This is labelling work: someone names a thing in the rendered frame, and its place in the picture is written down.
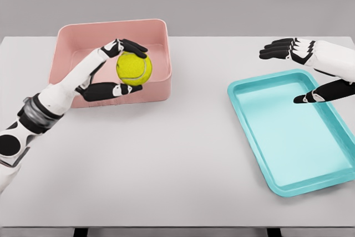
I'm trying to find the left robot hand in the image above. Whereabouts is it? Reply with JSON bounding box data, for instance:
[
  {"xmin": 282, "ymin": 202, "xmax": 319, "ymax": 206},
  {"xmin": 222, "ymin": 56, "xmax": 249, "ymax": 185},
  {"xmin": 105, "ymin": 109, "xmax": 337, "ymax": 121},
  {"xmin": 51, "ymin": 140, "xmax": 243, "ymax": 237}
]
[{"xmin": 59, "ymin": 38, "xmax": 149, "ymax": 103}]

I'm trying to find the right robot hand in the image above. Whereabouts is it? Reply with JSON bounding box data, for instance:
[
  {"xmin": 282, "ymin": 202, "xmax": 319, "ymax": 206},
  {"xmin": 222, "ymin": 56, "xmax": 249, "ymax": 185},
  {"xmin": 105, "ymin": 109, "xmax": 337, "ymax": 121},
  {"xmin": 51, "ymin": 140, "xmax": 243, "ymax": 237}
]
[{"xmin": 259, "ymin": 37, "xmax": 355, "ymax": 104}]

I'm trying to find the yellow tennis ball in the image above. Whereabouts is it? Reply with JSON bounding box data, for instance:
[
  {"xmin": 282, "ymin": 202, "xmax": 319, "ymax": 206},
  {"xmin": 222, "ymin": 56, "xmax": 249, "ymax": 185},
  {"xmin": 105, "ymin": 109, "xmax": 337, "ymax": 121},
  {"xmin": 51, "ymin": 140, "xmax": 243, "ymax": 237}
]
[{"xmin": 115, "ymin": 51, "xmax": 154, "ymax": 87}]

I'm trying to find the pink plastic basket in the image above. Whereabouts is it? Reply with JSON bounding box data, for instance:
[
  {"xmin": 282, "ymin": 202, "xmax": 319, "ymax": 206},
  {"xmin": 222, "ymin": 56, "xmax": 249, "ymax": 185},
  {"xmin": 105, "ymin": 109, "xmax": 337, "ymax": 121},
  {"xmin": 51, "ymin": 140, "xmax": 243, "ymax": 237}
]
[{"xmin": 48, "ymin": 18, "xmax": 173, "ymax": 109}]

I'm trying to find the blue plastic tray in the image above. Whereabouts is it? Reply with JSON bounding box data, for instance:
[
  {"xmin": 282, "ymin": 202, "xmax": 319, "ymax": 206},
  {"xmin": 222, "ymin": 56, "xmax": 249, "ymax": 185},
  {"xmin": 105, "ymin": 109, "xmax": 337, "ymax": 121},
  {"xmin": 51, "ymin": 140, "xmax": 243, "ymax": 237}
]
[{"xmin": 227, "ymin": 69, "xmax": 355, "ymax": 199}]

